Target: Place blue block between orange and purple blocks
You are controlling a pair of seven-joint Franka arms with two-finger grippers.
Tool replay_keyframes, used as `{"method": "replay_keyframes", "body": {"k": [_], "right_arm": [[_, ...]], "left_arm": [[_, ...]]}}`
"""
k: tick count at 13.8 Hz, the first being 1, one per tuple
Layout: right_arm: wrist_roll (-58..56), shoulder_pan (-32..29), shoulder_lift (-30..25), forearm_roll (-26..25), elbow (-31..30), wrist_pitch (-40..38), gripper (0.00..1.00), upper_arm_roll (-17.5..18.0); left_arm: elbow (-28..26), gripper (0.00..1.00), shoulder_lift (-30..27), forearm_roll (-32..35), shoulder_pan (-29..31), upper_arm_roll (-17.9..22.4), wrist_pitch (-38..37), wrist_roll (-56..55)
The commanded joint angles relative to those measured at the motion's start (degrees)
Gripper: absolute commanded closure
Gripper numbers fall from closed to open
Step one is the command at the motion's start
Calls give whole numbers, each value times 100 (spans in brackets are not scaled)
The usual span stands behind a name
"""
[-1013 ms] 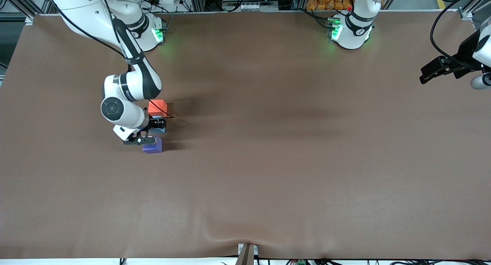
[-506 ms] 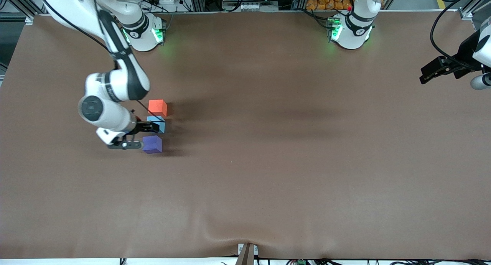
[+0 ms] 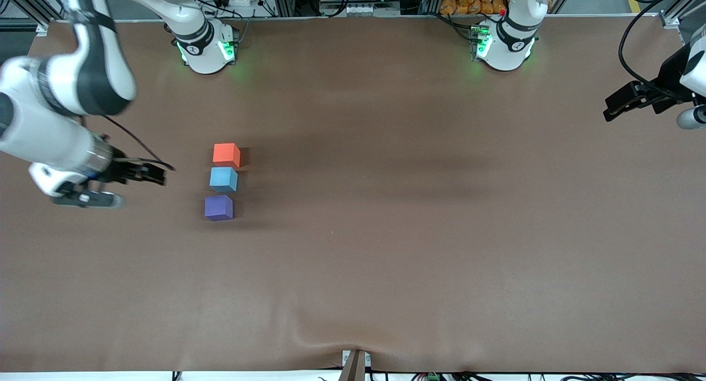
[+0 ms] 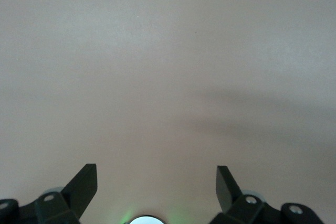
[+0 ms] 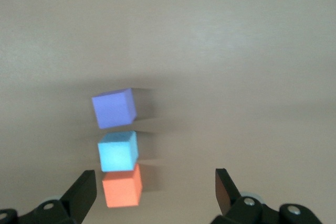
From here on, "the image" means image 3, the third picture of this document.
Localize blue foam block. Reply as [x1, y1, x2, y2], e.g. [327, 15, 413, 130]
[209, 167, 239, 194]

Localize orange packaged goods pile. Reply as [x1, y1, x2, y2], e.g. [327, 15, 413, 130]
[440, 0, 508, 16]

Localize green lit controller box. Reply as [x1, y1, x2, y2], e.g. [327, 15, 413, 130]
[469, 23, 493, 60]

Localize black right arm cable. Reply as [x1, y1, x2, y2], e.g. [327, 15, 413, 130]
[101, 114, 176, 172]

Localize wooden post with white bracket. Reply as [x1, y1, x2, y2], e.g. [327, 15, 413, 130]
[341, 349, 372, 381]

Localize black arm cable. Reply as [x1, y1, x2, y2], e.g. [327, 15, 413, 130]
[101, 114, 176, 172]
[618, 0, 697, 100]

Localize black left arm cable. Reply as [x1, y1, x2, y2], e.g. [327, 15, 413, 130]
[618, 0, 697, 100]

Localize orange foam block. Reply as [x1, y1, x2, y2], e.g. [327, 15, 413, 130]
[212, 143, 242, 169]

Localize brown table cover mat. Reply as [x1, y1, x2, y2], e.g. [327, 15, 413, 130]
[0, 14, 706, 373]

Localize purple foam block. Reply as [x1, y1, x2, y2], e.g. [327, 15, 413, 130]
[205, 195, 234, 222]

